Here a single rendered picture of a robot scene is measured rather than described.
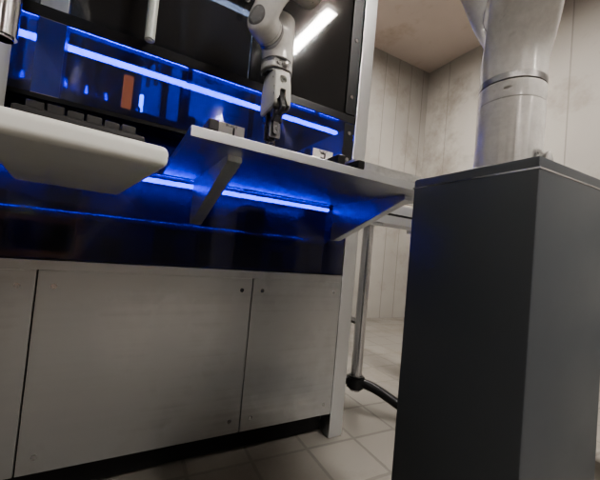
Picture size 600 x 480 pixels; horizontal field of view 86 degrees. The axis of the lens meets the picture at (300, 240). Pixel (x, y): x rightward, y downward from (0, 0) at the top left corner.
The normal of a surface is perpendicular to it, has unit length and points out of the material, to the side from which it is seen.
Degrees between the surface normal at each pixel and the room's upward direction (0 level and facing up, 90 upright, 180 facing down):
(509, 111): 90
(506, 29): 123
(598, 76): 90
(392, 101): 90
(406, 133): 90
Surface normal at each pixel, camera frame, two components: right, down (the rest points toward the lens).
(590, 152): -0.88, -0.10
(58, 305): 0.49, 0.01
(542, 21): -0.09, 0.48
